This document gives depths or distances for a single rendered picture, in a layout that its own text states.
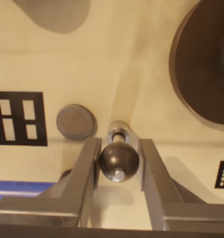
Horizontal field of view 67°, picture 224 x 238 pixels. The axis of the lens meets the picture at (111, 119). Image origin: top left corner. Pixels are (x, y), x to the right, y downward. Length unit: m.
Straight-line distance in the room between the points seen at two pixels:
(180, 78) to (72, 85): 0.12
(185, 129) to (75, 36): 0.17
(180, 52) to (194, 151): 0.13
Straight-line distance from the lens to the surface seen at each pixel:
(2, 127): 0.26
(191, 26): 0.20
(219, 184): 0.29
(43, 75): 0.22
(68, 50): 0.21
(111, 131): 0.19
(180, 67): 0.20
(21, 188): 0.21
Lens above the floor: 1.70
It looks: 2 degrees up
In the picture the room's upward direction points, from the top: 89 degrees counter-clockwise
